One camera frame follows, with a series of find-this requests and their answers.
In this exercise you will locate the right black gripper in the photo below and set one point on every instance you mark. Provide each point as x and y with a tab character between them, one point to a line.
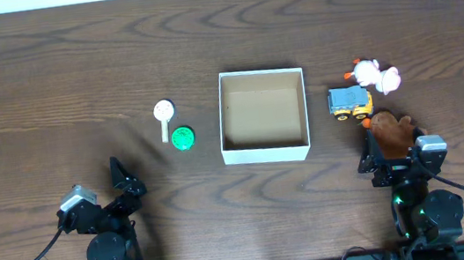
390	166

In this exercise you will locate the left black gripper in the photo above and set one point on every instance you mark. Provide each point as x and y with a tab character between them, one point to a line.
121	201

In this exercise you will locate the brown plush toy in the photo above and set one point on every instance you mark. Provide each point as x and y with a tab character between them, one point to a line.
394	136

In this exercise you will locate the grey yellow toy truck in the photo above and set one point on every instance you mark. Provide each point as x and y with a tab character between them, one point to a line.
354	101

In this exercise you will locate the pig face wooden rattle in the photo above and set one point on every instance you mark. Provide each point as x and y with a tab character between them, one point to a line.
164	111

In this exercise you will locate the pink white plush toy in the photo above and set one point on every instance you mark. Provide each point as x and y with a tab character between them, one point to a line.
367	72

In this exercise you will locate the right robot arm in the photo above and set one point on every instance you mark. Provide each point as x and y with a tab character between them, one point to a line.
429	219

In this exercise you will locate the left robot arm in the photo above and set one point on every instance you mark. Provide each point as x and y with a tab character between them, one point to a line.
118	245

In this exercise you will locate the green round toy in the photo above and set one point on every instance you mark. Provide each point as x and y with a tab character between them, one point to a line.
183	138

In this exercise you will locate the white cardboard box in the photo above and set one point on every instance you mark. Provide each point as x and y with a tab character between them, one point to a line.
263	116

